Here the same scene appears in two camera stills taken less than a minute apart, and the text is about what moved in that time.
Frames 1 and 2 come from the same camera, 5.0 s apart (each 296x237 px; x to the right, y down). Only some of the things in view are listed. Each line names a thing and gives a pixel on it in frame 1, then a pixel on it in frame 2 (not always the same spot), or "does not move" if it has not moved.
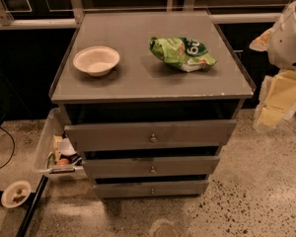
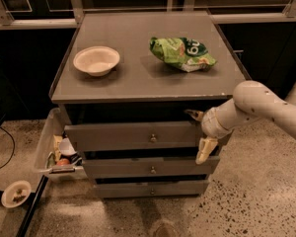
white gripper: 287,44 to 209,123
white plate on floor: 16,194 does not move
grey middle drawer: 141,167 does not move
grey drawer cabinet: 149,99 does not move
